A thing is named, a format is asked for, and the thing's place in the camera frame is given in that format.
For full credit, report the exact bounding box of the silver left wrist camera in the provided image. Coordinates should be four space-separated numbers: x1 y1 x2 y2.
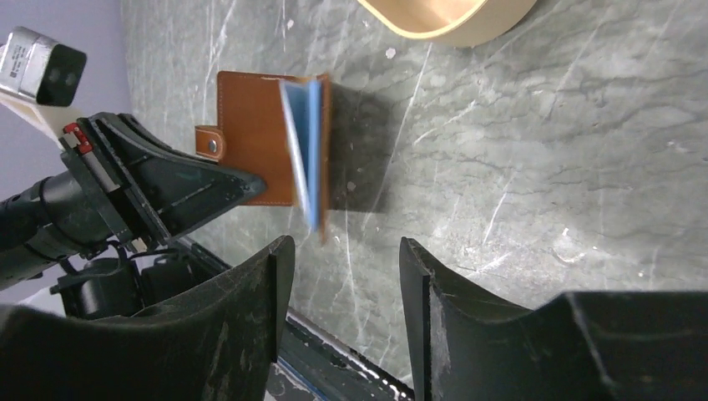
1 26 87 107

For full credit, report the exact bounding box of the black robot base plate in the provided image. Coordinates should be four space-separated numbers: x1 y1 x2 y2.
49 237 416 401

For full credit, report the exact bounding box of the beige plastic tray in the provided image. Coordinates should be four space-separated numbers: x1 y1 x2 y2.
359 0 537 47

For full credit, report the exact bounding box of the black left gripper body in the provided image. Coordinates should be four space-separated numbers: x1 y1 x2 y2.
59 112 266 246

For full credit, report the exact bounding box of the brown leather card holder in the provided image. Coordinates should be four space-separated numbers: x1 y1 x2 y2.
195 71 332 239

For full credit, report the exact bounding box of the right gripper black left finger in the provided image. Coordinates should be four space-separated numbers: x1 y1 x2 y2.
1 236 295 400

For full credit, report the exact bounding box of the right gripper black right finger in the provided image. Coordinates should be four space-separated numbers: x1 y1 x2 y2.
399 238 707 400

